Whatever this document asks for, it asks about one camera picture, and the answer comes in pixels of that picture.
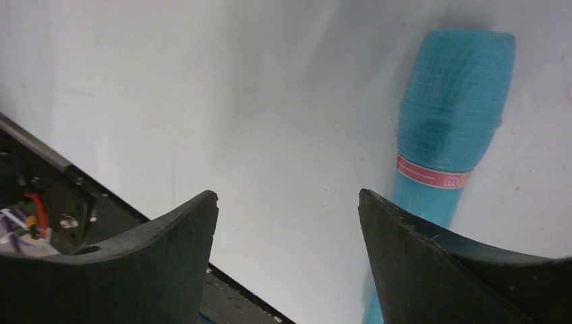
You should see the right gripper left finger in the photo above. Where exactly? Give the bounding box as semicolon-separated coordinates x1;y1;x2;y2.
1;190;219;323

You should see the teal blue microphone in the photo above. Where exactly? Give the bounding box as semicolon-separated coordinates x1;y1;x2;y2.
362;29;517;324

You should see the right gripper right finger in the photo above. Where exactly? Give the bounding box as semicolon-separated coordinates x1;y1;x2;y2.
358;189;571;323

